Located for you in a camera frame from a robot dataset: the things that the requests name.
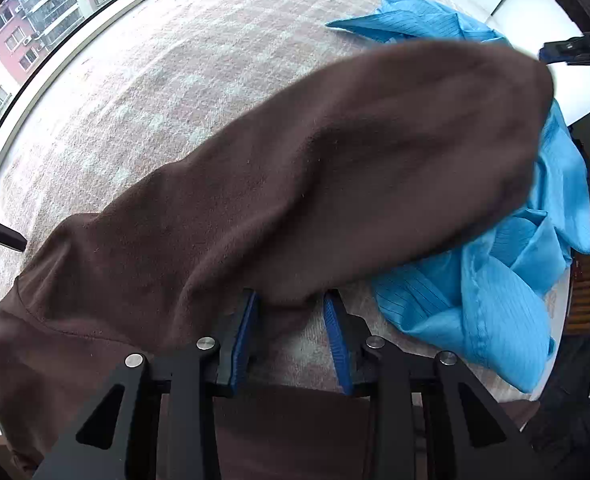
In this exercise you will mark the brown sweater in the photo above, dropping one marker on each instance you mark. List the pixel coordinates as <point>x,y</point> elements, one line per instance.
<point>275,185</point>

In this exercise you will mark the white window frame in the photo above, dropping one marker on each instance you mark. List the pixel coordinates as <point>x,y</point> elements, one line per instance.
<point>70,45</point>

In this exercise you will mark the blue garment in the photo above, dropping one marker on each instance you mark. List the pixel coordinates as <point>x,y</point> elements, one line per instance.
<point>475,320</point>

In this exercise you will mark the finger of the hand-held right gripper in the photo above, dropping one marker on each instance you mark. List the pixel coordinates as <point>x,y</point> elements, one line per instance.
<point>570,50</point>

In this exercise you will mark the person's black jacket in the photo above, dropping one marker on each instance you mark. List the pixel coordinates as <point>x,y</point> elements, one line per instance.
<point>575,400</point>

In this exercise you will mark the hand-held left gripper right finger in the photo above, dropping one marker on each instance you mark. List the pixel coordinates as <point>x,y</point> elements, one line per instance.
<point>337,340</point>

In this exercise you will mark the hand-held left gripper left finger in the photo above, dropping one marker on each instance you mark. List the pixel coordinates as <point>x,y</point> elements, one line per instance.
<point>242,340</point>

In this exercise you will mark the pink plaid blanket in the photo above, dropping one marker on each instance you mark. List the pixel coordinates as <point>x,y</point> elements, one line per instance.
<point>175,60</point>

